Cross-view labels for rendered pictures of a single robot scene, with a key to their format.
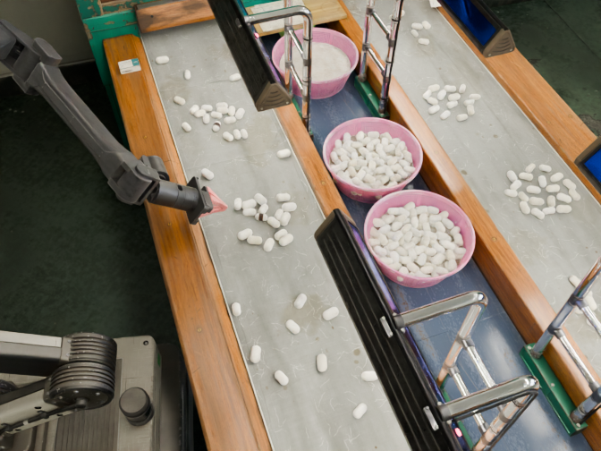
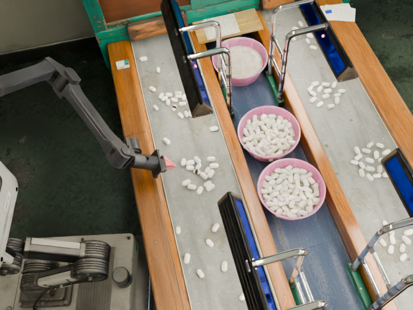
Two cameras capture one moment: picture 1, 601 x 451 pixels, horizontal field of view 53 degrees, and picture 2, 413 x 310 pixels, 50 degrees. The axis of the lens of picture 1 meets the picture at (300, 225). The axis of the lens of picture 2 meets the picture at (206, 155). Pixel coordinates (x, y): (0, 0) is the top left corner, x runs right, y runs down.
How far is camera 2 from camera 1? 43 cm
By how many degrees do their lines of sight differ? 9
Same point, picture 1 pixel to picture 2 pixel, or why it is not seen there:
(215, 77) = (176, 71)
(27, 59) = (61, 80)
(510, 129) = (361, 115)
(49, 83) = (74, 96)
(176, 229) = (146, 178)
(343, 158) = (251, 133)
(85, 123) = (93, 121)
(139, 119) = (127, 102)
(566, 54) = not seen: outside the picture
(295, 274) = (214, 210)
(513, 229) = (352, 187)
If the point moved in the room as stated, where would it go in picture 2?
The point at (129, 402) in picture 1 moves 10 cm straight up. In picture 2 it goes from (117, 275) to (111, 268)
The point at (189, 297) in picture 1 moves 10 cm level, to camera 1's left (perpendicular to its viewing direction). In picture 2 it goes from (151, 221) to (126, 219)
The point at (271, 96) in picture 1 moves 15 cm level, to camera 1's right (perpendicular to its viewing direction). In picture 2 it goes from (200, 110) to (242, 112)
